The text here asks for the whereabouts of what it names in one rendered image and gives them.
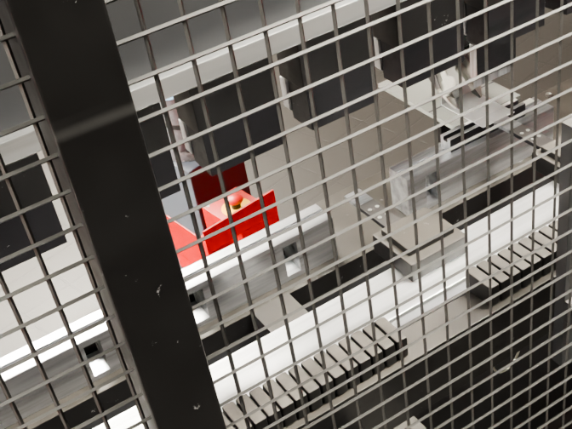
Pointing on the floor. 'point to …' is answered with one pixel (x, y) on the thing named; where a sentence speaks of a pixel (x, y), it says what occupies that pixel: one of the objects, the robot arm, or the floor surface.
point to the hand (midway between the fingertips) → (464, 99)
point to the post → (115, 202)
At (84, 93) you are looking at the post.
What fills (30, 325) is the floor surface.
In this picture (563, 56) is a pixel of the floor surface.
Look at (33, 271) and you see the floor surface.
